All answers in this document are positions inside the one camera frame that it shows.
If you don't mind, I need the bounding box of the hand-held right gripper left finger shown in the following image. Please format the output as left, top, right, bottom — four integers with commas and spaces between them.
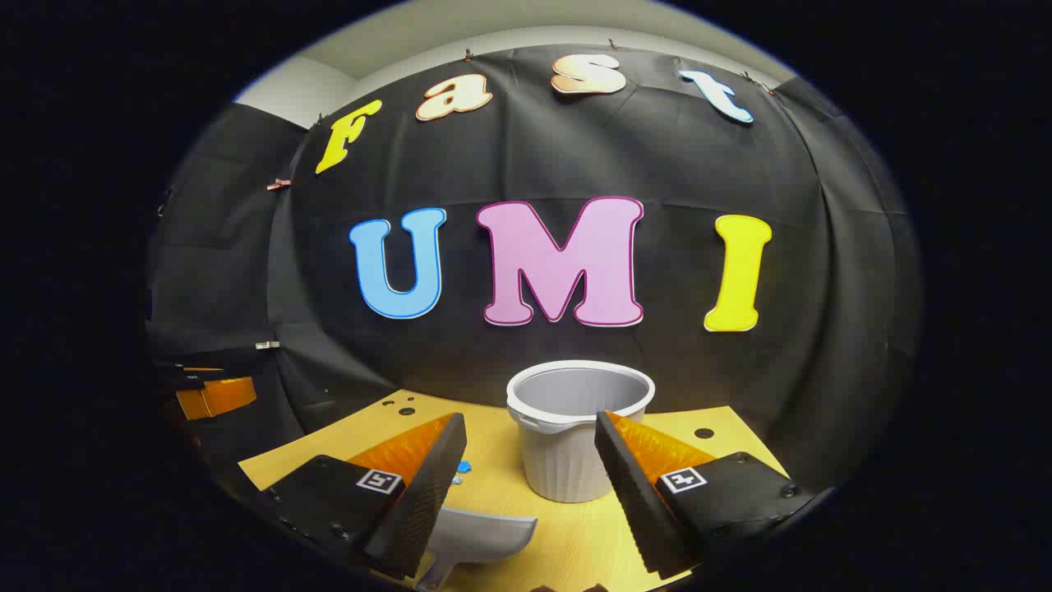
251, 413, 468, 580

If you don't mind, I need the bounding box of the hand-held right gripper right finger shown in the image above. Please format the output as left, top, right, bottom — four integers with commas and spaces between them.
593, 409, 816, 576

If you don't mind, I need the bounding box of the yellow wooden desktop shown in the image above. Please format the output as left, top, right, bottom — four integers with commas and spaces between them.
238, 389, 790, 592

